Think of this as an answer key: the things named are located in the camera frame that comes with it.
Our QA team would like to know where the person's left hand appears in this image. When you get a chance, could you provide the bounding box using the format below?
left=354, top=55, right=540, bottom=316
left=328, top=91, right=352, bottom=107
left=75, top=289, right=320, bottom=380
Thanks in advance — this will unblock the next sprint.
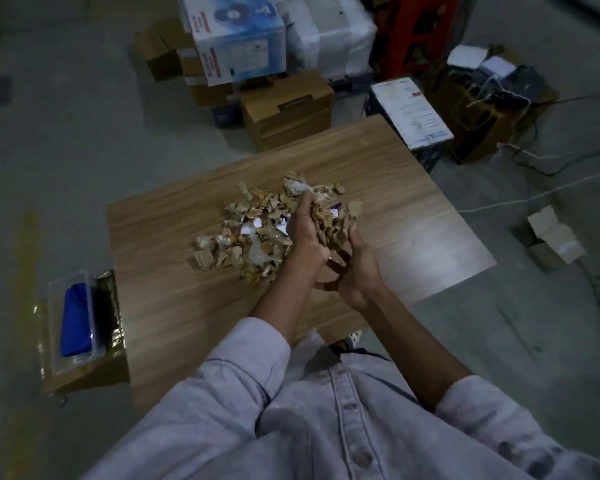
left=285, top=191, right=333, bottom=269

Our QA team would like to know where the person's right hand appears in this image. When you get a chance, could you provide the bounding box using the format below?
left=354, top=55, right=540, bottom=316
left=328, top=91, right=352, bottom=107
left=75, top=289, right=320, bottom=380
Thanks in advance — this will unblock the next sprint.
left=315, top=224, right=387, bottom=311

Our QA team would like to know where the pile of cardboard paper scraps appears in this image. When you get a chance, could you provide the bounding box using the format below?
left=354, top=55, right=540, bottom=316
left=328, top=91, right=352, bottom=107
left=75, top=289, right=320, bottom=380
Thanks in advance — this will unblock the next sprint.
left=193, top=170, right=365, bottom=287

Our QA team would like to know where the person's left forearm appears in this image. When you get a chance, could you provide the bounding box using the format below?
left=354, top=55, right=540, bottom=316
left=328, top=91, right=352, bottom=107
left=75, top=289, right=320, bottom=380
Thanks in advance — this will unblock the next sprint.
left=249, top=254, right=327, bottom=347

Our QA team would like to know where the person's right forearm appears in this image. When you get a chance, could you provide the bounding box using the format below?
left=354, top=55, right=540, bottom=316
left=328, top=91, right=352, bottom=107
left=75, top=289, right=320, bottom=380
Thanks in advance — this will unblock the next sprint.
left=357, top=289, right=473, bottom=415

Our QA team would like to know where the white perforated shoe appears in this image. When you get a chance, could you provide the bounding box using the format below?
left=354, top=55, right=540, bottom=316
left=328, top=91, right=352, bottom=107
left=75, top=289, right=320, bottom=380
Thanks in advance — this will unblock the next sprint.
left=341, top=329, right=365, bottom=353

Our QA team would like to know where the wooden table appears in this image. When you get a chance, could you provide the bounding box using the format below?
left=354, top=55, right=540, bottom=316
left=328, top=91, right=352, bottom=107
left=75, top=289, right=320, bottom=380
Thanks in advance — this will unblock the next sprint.
left=105, top=113, right=497, bottom=417

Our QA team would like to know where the dark blue small box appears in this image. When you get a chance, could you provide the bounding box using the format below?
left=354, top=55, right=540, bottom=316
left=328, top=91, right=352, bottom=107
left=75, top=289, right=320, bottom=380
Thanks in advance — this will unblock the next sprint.
left=212, top=102, right=245, bottom=129

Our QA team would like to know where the light denim shirt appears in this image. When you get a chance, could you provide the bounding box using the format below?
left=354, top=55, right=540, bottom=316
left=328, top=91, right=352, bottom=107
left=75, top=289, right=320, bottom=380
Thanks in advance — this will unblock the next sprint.
left=79, top=317, right=600, bottom=480

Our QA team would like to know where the black box with white label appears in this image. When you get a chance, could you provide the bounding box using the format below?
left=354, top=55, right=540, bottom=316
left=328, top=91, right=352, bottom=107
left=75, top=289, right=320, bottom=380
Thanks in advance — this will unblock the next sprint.
left=363, top=77, right=455, bottom=174

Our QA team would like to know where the small brown cardboard box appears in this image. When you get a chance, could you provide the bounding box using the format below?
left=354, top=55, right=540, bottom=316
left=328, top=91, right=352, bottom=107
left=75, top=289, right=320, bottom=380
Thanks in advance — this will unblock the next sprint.
left=179, top=47, right=237, bottom=109
left=135, top=19, right=196, bottom=82

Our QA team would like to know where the large brown cardboard box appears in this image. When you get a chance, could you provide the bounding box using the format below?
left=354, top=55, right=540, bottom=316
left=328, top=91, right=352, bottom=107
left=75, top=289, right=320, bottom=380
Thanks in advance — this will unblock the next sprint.
left=427, top=44, right=561, bottom=165

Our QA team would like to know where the small open white carton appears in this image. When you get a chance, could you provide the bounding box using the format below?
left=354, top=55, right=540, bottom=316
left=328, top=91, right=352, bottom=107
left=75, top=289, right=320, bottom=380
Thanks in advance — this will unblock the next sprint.
left=525, top=204, right=587, bottom=273

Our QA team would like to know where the white wrapped package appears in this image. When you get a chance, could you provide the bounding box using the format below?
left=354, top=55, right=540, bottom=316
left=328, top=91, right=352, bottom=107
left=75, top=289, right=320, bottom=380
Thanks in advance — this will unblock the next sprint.
left=275, top=0, right=379, bottom=81

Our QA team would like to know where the white blue printed box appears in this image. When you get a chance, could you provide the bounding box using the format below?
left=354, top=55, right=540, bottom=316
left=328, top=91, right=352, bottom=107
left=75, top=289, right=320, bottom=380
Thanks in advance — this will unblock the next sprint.
left=179, top=0, right=287, bottom=87

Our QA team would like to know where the red plastic item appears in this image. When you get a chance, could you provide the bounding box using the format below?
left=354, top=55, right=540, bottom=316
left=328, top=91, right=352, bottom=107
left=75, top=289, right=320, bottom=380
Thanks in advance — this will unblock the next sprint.
left=372, top=0, right=462, bottom=81

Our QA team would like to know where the taped brown cardboard box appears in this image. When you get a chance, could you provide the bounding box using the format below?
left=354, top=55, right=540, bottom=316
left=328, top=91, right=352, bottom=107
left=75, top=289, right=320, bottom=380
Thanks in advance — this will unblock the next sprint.
left=35, top=269, right=130, bottom=395

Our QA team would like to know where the black electronic device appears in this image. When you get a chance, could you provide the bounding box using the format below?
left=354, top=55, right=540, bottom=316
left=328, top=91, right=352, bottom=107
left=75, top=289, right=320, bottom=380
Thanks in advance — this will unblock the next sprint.
left=447, top=64, right=549, bottom=109

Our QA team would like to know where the blue cloth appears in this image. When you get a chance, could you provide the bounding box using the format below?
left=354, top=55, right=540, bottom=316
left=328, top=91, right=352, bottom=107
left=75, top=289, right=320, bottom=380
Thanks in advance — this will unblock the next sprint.
left=59, top=282, right=93, bottom=358

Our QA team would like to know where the clear plastic box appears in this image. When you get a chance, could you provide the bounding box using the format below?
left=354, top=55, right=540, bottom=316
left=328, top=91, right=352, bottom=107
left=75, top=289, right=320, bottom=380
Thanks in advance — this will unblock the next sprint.
left=46, top=269, right=107, bottom=378

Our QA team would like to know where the brown cardboard box with handle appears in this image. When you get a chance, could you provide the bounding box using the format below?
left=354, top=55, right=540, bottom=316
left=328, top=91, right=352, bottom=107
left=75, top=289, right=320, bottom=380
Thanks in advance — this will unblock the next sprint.
left=239, top=69, right=336, bottom=153

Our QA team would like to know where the white cable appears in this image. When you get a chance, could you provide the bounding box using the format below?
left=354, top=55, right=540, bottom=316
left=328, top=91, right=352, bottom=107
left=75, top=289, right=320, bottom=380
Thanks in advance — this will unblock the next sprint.
left=457, top=167, right=600, bottom=214

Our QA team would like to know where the black cable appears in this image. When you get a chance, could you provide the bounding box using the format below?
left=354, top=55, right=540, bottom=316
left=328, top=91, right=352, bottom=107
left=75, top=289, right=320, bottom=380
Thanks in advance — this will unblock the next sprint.
left=509, top=89, right=600, bottom=177

